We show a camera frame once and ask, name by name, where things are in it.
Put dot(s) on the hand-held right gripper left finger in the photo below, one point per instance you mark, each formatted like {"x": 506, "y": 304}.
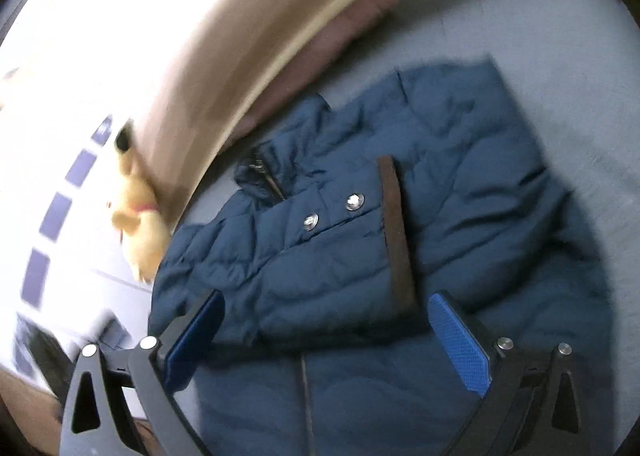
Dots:
{"x": 195, "y": 331}

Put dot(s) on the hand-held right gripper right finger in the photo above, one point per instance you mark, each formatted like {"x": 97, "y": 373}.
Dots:
{"x": 457, "y": 341}

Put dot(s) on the blue puffer jacket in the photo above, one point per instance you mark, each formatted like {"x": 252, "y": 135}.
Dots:
{"x": 325, "y": 261}

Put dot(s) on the yellow plush toy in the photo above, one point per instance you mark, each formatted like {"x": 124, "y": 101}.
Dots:
{"x": 145, "y": 236}

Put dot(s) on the beige headboard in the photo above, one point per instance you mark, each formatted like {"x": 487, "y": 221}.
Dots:
{"x": 215, "y": 86}

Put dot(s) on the pink pillow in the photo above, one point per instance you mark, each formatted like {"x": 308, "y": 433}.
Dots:
{"x": 325, "y": 51}

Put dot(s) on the grey bed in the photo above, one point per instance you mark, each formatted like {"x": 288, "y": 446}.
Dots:
{"x": 500, "y": 26}

